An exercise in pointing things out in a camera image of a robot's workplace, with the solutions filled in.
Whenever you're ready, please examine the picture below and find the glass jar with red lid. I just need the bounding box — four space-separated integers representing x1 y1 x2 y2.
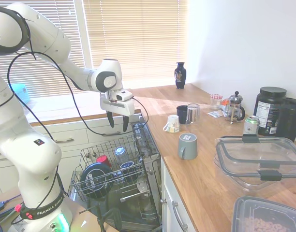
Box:
209 93 223 111

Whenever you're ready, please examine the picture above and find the orange snack packet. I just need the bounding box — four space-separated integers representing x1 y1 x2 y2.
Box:
220 98 232 113

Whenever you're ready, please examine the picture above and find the wide beige window blind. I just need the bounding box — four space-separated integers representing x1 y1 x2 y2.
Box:
82 0 189 84

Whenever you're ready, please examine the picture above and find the white patterned mug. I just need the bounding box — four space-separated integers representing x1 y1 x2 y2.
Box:
163 114 181 134

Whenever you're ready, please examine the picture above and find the open dishwasher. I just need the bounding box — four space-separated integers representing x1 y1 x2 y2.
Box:
70 120 163 231

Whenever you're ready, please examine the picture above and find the gray mug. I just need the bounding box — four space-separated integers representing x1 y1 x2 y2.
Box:
178 132 198 160

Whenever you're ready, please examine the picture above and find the white plate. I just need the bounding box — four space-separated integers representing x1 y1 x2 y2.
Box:
136 177 150 194

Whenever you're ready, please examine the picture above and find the narrow beige window blind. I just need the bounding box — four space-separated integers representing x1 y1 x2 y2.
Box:
0 0 87 99

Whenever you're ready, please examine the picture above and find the clear drinking glass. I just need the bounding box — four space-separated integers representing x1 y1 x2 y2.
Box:
186 103 201 125

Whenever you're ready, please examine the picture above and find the glass french press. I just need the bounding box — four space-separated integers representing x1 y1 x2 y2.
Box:
225 91 246 125

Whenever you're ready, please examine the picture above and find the red mug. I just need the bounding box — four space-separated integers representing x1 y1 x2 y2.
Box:
96 155 113 169

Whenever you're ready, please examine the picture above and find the wire dishwasher rack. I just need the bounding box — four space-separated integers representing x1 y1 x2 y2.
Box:
70 134 161 202

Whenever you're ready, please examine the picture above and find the black protein powder tub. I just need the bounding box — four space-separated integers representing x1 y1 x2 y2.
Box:
253 87 288 136

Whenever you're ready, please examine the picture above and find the clear glass in rack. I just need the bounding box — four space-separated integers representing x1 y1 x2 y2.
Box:
115 146 128 167

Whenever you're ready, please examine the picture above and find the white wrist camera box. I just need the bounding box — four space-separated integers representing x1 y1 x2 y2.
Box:
116 89 134 102

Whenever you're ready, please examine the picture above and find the dark navy mug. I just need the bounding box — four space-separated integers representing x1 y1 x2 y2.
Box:
176 105 189 125

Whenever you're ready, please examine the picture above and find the dark blue mug with label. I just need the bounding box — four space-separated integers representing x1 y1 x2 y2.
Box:
119 161 137 175

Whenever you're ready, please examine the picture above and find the clear lidded storage container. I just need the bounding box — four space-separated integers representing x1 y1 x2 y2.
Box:
213 135 296 193

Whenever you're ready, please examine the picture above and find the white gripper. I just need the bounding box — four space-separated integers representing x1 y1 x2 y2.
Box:
100 92 135 133

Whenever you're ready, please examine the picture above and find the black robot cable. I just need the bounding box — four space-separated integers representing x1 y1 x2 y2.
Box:
7 9 149 137

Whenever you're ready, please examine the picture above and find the gray plastic food container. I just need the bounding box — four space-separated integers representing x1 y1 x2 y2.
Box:
231 196 296 232

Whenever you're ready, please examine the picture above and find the silver green drink can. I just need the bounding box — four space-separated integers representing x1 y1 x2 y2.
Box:
243 115 260 136

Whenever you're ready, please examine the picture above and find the white green paper packet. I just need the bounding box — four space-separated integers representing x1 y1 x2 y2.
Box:
207 110 225 118

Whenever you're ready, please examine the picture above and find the black camera tripod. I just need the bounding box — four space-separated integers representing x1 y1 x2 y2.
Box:
78 204 122 232

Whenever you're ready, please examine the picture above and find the black plastic pitcher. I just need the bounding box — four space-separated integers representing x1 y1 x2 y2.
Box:
275 97 296 143

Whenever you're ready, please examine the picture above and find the dark blue painted vase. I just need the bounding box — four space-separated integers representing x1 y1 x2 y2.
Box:
174 62 187 90

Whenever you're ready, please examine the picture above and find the black round pan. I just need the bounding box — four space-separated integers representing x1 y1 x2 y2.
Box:
80 162 115 200

